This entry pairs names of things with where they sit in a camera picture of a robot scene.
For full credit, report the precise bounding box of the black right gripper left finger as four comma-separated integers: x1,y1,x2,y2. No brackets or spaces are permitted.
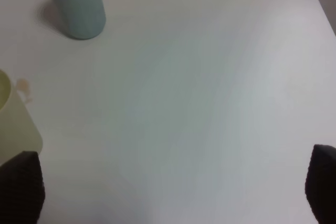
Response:
1,151,45,223

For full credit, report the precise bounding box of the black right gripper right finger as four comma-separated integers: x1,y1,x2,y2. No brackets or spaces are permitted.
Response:
305,144,335,223

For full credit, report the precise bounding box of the pale green plastic cup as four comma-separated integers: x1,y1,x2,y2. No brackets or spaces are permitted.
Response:
1,71,43,164

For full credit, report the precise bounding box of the teal plastic cup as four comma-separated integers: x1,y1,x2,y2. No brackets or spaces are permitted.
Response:
52,0,106,40

